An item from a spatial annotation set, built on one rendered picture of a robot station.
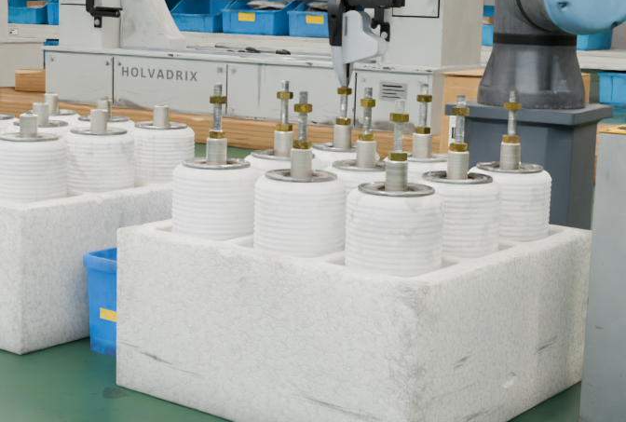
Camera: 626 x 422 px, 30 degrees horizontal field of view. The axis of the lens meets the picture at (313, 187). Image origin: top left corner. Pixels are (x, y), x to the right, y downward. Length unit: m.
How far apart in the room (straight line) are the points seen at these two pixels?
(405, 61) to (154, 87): 0.87
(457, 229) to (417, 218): 0.11
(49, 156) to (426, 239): 0.55
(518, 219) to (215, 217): 0.33
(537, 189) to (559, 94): 0.32
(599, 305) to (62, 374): 0.61
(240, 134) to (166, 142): 1.89
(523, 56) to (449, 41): 1.77
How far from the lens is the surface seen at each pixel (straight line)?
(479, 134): 1.63
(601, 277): 1.23
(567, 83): 1.63
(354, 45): 1.44
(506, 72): 1.62
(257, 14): 6.70
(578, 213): 1.67
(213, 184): 1.25
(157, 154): 1.63
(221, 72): 3.63
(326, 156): 1.43
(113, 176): 1.56
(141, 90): 3.82
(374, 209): 1.11
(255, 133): 3.48
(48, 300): 1.47
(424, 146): 1.40
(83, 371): 1.40
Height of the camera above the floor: 0.43
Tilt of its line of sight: 9 degrees down
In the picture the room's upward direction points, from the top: 2 degrees clockwise
